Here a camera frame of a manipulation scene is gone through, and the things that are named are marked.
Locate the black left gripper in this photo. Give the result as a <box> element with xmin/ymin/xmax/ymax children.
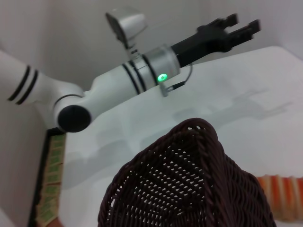
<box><xmin>170</xmin><ymin>13</ymin><xmax>262</xmax><ymax>67</ymax></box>

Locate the dark brown woven basket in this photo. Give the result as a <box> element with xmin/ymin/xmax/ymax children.
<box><xmin>98</xmin><ymin>117</ymin><xmax>277</xmax><ymax>227</ymax></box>

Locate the orange striped bread loaf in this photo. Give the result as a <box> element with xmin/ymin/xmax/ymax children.
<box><xmin>257</xmin><ymin>174</ymin><xmax>303</xmax><ymax>216</ymax></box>

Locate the thin grey wrist cable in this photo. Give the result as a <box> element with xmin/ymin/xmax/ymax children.
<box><xmin>165</xmin><ymin>63</ymin><xmax>193</xmax><ymax>92</ymax></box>

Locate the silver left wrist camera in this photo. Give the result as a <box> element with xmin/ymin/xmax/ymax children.
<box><xmin>105</xmin><ymin>8</ymin><xmax>147</xmax><ymax>59</ymax></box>

